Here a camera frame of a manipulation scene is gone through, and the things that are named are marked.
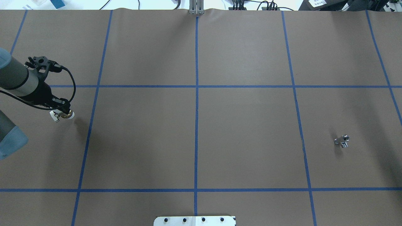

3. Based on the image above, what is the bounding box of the brown paper table cover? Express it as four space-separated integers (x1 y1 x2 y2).
1 8 401 226

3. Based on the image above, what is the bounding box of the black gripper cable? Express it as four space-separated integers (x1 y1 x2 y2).
0 66 77 110

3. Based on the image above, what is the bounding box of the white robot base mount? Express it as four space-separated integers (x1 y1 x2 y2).
153 216 236 226

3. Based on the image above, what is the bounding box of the blue tape line crosswise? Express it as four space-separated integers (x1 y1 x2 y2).
47 84 402 89

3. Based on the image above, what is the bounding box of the aluminium frame post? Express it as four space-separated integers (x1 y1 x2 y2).
189 0 205 15

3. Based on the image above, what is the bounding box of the blue tape line lengthwise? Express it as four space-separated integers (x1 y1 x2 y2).
193 17 199 216

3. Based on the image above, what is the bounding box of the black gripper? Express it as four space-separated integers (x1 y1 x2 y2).
24 56 71 115

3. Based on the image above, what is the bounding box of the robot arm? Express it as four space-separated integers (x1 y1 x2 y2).
0 49 76 160

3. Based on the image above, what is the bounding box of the white brass PPR valve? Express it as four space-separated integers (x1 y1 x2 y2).
49 109 75 122

